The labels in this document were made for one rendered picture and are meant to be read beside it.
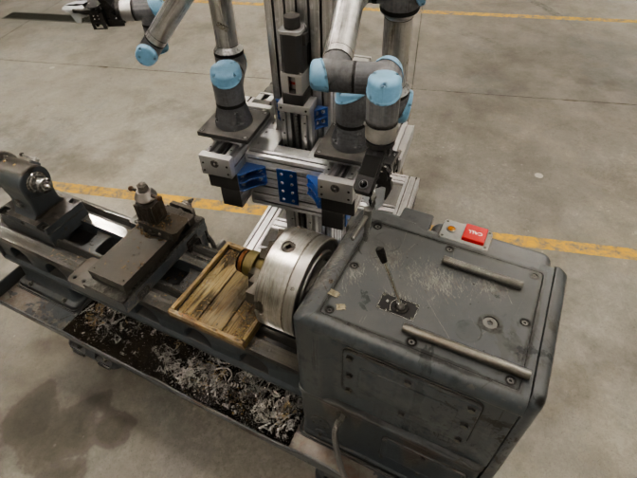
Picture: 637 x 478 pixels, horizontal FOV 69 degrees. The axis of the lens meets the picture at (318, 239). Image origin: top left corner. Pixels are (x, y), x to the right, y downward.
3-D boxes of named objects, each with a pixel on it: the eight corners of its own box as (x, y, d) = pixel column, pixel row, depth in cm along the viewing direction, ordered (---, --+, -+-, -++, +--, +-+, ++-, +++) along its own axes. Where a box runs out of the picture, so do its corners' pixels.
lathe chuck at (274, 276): (331, 276, 161) (327, 212, 138) (287, 352, 144) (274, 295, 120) (308, 267, 164) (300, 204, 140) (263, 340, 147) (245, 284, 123)
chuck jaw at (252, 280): (284, 277, 139) (263, 302, 130) (284, 289, 142) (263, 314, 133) (253, 265, 142) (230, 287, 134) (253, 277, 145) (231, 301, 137)
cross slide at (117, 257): (201, 216, 186) (199, 208, 183) (126, 294, 159) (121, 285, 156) (168, 205, 191) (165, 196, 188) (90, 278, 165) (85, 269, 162)
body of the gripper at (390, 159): (397, 171, 121) (402, 130, 113) (386, 190, 116) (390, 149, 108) (371, 163, 124) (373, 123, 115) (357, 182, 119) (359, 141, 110)
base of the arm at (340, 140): (337, 128, 185) (337, 105, 178) (374, 134, 181) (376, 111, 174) (325, 149, 175) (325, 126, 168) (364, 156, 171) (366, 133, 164)
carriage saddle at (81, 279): (209, 228, 190) (206, 217, 185) (129, 314, 161) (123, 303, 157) (152, 207, 200) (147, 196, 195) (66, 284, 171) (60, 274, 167)
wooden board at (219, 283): (297, 272, 172) (297, 266, 169) (244, 351, 150) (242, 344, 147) (229, 248, 182) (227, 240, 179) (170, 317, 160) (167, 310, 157)
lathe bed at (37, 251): (358, 328, 176) (360, 299, 163) (318, 406, 155) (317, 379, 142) (63, 211, 227) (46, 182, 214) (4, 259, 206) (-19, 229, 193)
